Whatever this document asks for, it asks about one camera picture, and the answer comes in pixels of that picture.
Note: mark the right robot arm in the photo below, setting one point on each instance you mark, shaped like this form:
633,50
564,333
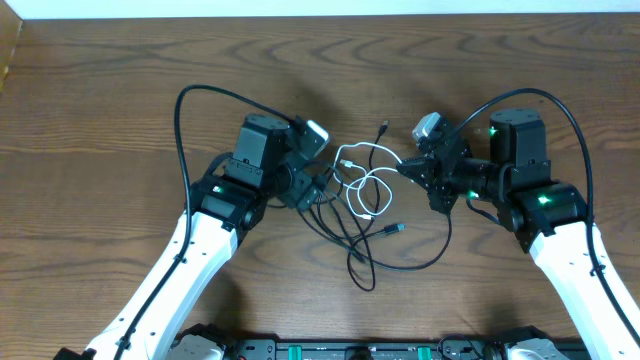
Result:
548,217

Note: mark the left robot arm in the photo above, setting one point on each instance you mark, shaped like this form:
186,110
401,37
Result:
228,201

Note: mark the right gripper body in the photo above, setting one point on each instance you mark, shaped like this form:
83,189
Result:
446,173

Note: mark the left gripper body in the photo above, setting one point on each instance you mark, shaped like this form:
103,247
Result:
304,189

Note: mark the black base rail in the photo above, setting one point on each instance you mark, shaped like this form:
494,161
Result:
380,350

